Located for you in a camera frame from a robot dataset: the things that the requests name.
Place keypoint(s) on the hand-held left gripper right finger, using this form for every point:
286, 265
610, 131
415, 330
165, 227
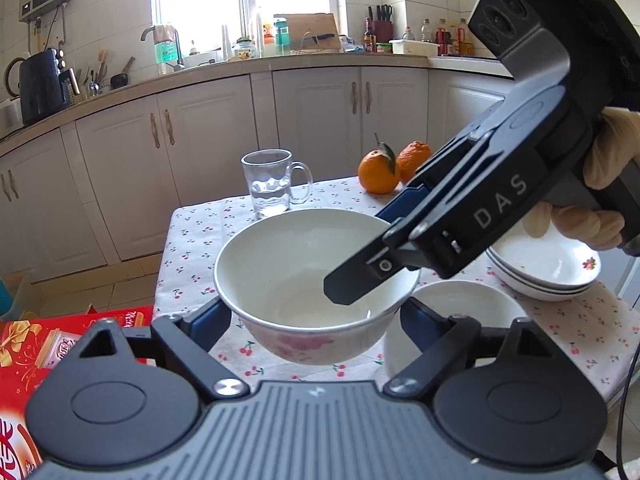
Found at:
420, 327

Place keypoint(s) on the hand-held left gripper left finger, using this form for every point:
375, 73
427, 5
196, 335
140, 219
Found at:
212, 322

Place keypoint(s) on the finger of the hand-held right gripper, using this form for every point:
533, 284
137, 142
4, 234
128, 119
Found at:
360, 280
400, 207

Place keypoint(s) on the white bowl pink flowers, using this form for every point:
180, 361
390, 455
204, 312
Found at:
280, 270

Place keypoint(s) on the person's right hand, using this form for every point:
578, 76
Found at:
615, 145

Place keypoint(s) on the orange with green leaf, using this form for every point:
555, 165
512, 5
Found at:
375, 172

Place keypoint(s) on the bumpy orange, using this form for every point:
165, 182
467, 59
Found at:
412, 157

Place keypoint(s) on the cherry print tablecloth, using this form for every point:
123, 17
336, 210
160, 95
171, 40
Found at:
200, 240

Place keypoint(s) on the yellow oil bottle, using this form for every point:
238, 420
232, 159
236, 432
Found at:
465, 42

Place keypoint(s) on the red condiment bottle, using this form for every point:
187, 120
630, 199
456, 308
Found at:
441, 37

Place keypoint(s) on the glass mug with water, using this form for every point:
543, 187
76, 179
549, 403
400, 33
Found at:
270, 185

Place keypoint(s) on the clear plastic bottle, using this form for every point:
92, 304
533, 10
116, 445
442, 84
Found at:
408, 34
426, 32

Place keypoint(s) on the white plastic tray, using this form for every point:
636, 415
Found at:
415, 47

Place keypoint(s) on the dark sauce bottle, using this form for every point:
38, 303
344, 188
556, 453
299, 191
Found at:
370, 37

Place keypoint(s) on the red knife block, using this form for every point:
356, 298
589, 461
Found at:
382, 30

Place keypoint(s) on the red gift box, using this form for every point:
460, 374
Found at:
30, 360

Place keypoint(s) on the wooden cutting board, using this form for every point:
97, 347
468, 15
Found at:
315, 25

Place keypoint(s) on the teal water bottle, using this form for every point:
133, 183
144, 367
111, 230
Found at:
282, 35

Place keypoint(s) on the glass jar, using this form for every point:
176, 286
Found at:
244, 49

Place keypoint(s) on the stack of plastic cups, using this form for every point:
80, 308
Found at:
259, 35
225, 42

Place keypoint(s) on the grey kitchen countertop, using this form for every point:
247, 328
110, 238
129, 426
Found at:
225, 67

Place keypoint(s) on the small black saucepan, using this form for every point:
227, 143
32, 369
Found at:
120, 80

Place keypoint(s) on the utensil holder with utensils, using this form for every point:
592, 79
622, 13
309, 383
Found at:
92, 82

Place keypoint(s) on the chrome kitchen faucet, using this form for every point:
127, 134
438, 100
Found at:
176, 55

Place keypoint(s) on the green dish soap bottle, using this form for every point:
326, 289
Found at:
166, 52

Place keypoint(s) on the black electric kettle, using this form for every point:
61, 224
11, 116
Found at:
45, 90

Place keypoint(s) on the kitchen window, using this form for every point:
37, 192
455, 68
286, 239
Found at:
200, 0

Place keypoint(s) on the white appliance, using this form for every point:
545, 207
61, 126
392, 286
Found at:
10, 115

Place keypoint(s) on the cloth on faucet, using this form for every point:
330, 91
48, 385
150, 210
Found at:
162, 34

